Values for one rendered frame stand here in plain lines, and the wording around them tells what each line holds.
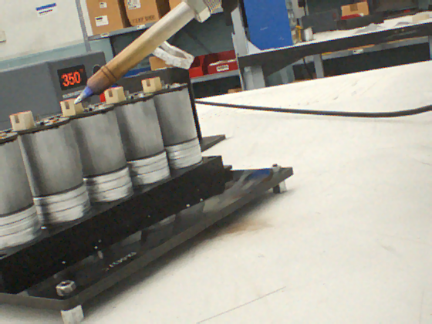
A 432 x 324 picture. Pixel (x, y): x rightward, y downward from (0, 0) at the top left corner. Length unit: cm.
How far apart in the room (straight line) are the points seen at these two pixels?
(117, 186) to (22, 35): 553
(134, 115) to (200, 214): 6
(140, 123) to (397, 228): 13
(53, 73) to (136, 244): 58
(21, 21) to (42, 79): 498
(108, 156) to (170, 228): 5
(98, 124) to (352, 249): 12
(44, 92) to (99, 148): 55
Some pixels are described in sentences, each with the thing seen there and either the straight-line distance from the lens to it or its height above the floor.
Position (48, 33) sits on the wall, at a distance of 568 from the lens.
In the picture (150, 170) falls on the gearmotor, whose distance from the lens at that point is 31.
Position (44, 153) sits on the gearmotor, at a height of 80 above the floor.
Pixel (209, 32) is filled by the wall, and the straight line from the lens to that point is 507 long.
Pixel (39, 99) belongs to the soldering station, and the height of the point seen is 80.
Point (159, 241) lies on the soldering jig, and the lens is 26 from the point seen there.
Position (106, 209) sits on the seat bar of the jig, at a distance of 28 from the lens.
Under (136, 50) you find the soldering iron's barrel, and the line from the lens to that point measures 27.
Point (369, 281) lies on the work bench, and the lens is 21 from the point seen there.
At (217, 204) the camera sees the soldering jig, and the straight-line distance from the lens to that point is 29.
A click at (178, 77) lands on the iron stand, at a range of 53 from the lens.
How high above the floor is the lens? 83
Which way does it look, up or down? 11 degrees down
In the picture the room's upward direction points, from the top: 11 degrees counter-clockwise
